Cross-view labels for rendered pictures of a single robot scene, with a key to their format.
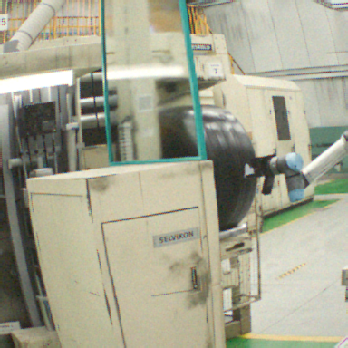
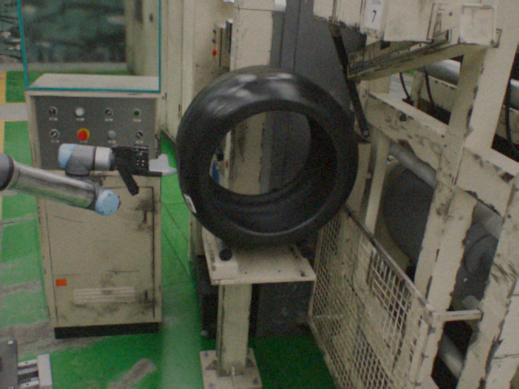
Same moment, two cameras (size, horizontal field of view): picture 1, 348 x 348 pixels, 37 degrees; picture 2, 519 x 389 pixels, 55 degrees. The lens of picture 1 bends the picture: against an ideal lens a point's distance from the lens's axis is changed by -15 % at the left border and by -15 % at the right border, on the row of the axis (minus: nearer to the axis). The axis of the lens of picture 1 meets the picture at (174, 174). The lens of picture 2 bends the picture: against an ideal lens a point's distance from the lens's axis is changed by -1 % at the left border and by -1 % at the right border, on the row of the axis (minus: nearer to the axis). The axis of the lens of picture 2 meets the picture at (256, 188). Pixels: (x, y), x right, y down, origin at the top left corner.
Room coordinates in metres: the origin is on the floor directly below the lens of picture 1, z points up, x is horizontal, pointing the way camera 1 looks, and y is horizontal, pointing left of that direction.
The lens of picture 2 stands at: (3.33, -1.63, 1.76)
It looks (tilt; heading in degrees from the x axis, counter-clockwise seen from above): 23 degrees down; 111
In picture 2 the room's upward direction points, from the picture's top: 4 degrees clockwise
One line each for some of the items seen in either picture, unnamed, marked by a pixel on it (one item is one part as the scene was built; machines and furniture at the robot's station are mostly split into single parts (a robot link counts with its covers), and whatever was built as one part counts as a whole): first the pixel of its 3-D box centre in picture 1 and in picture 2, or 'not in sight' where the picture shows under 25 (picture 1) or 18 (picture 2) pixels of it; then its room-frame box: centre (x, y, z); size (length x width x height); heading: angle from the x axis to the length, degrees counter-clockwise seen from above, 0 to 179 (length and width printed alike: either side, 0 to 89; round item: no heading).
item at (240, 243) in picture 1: (217, 249); (218, 245); (2.63, -0.16, 0.83); 0.36 x 0.09 x 0.06; 124
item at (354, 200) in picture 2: not in sight; (340, 170); (2.94, 0.32, 1.05); 0.20 x 0.15 x 0.30; 124
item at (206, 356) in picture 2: not in sight; (229, 367); (2.59, 0.12, 0.02); 0.27 x 0.27 x 0.04; 34
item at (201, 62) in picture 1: (166, 71); (381, 5); (3.06, -0.02, 1.71); 0.61 x 0.25 x 0.15; 124
